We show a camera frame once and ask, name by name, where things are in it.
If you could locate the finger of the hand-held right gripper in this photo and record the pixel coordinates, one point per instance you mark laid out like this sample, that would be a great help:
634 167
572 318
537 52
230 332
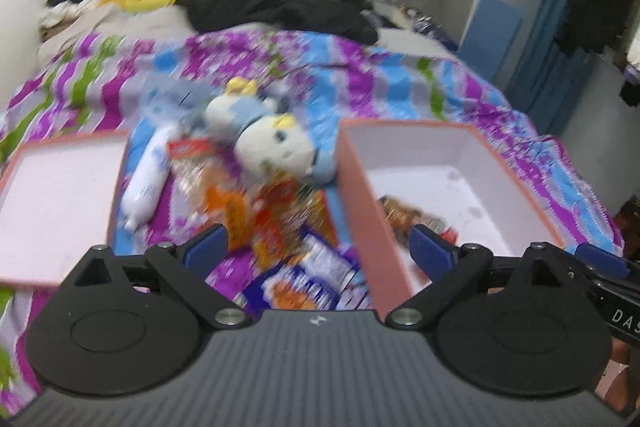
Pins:
600 258

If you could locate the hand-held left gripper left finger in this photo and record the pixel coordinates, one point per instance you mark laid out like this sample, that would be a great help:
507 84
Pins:
207 247

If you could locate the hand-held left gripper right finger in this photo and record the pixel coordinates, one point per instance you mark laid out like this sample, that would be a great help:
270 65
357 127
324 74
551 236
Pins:
431 254

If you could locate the clear yellow-red snack packet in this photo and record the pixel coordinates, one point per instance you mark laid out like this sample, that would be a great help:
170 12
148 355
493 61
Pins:
227 212

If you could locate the brown snack packet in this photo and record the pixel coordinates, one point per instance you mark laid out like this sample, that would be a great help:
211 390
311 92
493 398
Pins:
400 214

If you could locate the orange snack packet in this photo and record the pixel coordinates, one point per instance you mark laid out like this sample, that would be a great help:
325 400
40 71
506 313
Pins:
272 232

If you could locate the pink cardboard box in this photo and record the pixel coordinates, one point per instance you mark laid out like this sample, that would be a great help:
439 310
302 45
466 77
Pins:
360 217

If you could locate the red clear snack packet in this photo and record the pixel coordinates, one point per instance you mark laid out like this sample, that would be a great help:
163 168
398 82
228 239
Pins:
192 152

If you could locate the blue snack packet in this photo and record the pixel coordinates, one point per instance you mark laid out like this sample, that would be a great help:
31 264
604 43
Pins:
300 287

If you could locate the person's right forearm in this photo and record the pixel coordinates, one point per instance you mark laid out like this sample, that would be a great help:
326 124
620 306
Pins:
625 357

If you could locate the white spray bottle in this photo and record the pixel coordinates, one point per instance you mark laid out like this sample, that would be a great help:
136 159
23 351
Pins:
147 182

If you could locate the white and blue plush toy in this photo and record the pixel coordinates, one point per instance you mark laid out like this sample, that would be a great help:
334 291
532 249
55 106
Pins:
270 142

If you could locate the light blue plastic bag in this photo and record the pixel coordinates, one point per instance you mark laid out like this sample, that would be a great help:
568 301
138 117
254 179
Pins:
170 102

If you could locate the pink box lid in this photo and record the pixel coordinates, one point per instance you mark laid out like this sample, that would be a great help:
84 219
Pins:
55 202

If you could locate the purple floral printed blanket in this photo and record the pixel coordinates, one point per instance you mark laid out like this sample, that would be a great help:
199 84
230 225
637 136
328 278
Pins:
350 72

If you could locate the blue curtain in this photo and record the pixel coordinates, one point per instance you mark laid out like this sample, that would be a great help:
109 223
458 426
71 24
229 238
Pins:
550 57

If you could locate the blue folded mat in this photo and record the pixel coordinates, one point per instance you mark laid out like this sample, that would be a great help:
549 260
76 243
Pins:
490 37

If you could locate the clutter on nightstand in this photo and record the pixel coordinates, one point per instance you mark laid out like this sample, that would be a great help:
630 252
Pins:
425 22

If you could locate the beige quilt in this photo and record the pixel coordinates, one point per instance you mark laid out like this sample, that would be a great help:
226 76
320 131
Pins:
125 24

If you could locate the black clothing pile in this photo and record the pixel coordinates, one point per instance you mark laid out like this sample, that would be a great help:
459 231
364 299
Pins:
250 2

